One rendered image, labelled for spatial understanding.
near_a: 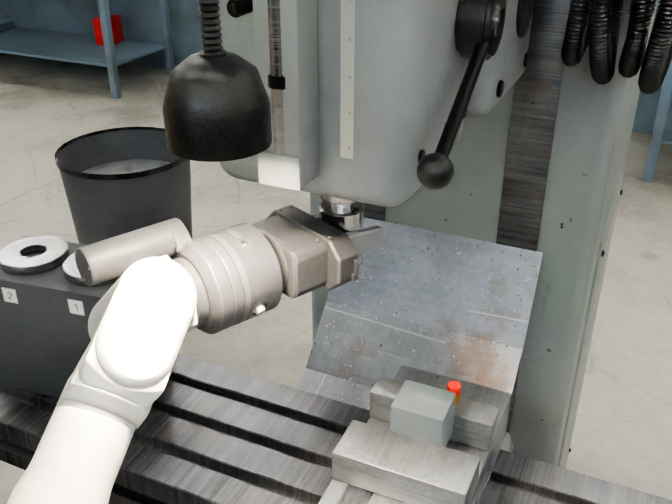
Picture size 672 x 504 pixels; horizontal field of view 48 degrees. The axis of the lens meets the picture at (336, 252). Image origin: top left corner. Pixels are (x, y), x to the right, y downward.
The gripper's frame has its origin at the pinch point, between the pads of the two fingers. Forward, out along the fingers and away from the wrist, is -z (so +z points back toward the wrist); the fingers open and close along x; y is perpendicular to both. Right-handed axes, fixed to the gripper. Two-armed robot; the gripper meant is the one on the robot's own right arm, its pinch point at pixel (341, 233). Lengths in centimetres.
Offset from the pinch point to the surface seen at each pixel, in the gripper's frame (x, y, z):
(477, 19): -10.2, -22.7, -6.2
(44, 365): 37, 28, 22
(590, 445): 27, 122, -124
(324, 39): -6.0, -22.2, 7.4
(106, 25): 437, 71, -172
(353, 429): -5.0, 21.9, 2.2
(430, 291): 13.1, 24.8, -29.9
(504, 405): -10.7, 25.7, -18.1
